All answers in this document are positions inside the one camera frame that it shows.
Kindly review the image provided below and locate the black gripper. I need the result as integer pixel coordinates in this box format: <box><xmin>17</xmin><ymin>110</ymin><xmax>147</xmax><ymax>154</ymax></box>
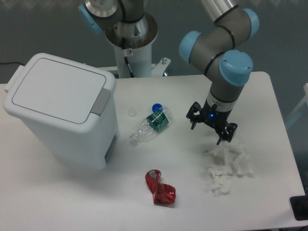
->
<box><xmin>186</xmin><ymin>101</ymin><xmax>238</xmax><ymax>145</ymax></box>

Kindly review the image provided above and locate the white plastic trash can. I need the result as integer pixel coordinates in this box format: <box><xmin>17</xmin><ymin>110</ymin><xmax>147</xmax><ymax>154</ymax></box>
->
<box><xmin>3</xmin><ymin>53</ymin><xmax>118</xmax><ymax>169</ymax></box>

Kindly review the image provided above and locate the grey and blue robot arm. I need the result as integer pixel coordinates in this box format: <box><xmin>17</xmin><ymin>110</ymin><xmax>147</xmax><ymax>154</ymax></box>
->
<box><xmin>78</xmin><ymin>0</ymin><xmax>259</xmax><ymax>142</ymax></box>

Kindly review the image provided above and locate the crushed red can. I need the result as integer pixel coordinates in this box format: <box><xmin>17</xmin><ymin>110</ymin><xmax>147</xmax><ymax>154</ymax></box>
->
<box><xmin>145</xmin><ymin>169</ymin><xmax>177</xmax><ymax>206</ymax></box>

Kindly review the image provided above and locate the crumpled white tissue paper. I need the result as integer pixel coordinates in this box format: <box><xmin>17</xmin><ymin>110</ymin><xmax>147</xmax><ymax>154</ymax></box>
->
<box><xmin>204</xmin><ymin>138</ymin><xmax>254</xmax><ymax>196</ymax></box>

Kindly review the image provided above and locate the crushed clear plastic bottle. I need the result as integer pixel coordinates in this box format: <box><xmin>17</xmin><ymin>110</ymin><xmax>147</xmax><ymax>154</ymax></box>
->
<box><xmin>129</xmin><ymin>106</ymin><xmax>173</xmax><ymax>146</ymax></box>

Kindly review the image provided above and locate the blue bottle cap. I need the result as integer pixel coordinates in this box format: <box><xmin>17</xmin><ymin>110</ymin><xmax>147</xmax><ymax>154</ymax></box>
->
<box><xmin>152</xmin><ymin>103</ymin><xmax>163</xmax><ymax>112</ymax></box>

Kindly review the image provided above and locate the white bottle cap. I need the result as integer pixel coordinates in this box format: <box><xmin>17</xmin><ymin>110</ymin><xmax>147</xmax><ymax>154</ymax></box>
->
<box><xmin>127</xmin><ymin>108</ymin><xmax>137</xmax><ymax>117</ymax></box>

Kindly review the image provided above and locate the black device at edge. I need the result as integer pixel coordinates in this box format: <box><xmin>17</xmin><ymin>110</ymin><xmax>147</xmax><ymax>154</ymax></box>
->
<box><xmin>290</xmin><ymin>195</ymin><xmax>308</xmax><ymax>221</ymax></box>

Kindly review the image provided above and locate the white frame at right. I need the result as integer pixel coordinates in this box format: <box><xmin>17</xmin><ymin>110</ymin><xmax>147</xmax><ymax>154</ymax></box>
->
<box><xmin>285</xmin><ymin>83</ymin><xmax>308</xmax><ymax>130</ymax></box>

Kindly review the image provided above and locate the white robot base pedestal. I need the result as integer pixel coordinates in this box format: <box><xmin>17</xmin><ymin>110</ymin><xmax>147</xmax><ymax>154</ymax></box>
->
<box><xmin>105</xmin><ymin>13</ymin><xmax>171</xmax><ymax>78</ymax></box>

